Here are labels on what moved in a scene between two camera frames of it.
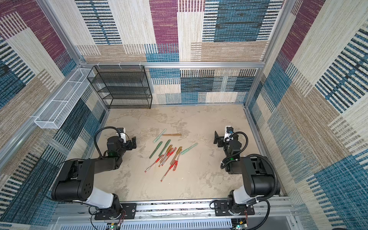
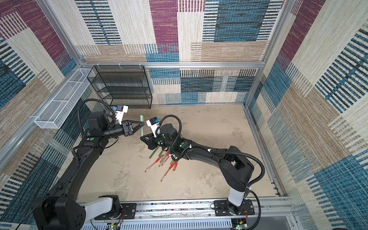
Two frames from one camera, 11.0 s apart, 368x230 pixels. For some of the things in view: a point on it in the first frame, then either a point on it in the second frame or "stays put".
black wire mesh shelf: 121,86 stays put
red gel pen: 156,160 stays put
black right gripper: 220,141 → 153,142
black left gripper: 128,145 → 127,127
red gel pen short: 175,166 stays put
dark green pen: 155,150 stays put
